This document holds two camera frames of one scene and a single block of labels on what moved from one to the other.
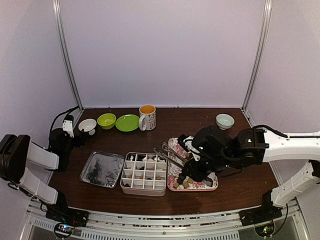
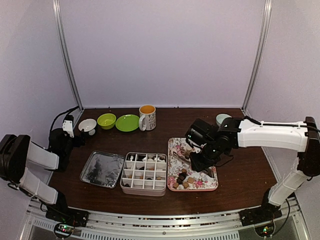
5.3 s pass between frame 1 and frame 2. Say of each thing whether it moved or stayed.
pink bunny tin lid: stayed
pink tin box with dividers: stayed
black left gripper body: stayed
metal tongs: moved
